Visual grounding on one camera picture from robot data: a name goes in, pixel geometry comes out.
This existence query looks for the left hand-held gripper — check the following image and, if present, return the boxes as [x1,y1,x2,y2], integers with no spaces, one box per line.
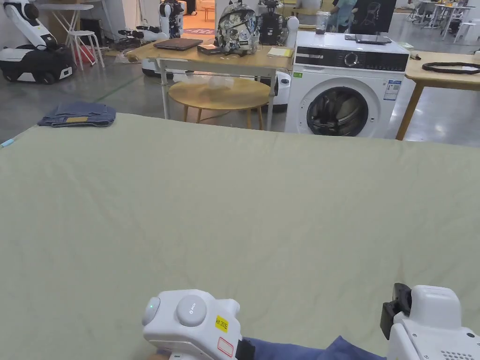
[142,288,256,360]

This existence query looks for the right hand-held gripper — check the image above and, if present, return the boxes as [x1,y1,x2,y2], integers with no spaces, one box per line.
[380,283,480,360]

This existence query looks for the person's left hand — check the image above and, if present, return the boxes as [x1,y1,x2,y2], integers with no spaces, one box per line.
[147,346,174,360]

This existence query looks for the dark blue garment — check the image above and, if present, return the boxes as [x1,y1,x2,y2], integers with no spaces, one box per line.
[240,335,388,360]

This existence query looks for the bed with pale green sheet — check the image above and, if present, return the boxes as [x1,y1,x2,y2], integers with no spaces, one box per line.
[0,112,480,360]

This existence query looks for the round low wooden table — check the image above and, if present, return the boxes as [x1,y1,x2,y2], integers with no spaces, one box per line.
[167,79,272,132]

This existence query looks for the folded blue jeans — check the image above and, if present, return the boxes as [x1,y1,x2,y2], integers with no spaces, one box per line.
[37,101,117,128]

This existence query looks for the light wooden table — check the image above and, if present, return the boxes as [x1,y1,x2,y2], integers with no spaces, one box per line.
[395,50,480,142]

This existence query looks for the rectangular wooden table with backpack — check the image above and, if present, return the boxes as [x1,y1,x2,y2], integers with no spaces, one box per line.
[125,1,295,130]

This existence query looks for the white washing machine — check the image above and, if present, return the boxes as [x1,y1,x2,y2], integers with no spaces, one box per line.
[284,0,411,140]

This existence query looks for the white round stool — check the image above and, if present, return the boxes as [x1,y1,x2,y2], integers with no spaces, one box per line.
[67,30,106,70]

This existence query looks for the white humanoid robot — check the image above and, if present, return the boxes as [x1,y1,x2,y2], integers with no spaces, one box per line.
[157,0,185,39]

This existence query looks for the white and black wheeled robot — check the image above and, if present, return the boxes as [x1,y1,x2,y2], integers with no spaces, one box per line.
[0,0,78,85]

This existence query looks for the white folding table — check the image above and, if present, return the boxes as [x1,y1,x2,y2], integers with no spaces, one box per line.
[37,3,95,46]

